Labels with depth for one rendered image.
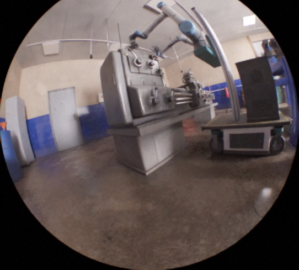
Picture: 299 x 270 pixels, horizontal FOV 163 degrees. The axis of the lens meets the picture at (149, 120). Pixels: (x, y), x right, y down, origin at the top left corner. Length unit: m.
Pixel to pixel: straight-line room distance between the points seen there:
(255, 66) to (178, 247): 1.24
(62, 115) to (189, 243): 4.14
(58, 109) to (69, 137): 1.07
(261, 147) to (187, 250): 0.87
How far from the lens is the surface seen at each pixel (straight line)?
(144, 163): 1.00
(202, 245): 0.58
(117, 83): 0.96
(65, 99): 4.18
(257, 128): 0.99
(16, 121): 3.50
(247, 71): 1.04
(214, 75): 6.02
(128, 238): 0.65
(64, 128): 4.03
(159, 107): 0.97
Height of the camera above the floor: 0.56
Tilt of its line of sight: 4 degrees down
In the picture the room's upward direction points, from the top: 12 degrees counter-clockwise
